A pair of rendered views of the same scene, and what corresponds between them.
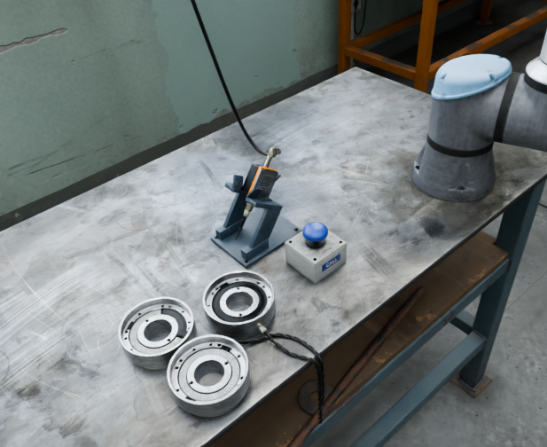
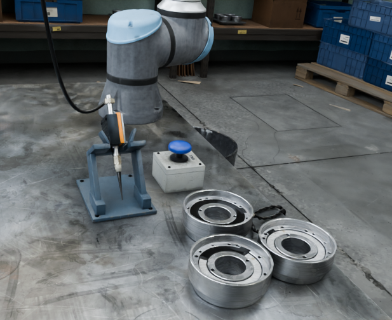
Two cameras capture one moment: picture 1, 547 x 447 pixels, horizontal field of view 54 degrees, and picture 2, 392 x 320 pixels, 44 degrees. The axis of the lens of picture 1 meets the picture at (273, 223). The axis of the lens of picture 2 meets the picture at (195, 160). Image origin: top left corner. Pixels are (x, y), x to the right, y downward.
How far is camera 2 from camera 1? 83 cm
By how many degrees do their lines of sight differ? 66
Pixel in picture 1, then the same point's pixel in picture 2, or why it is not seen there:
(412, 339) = not seen: hidden behind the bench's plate
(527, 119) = (185, 39)
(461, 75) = (143, 18)
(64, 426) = not seen: outside the picture
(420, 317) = not seen: hidden behind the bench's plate
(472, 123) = (158, 53)
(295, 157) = (14, 150)
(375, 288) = (223, 169)
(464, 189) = (159, 108)
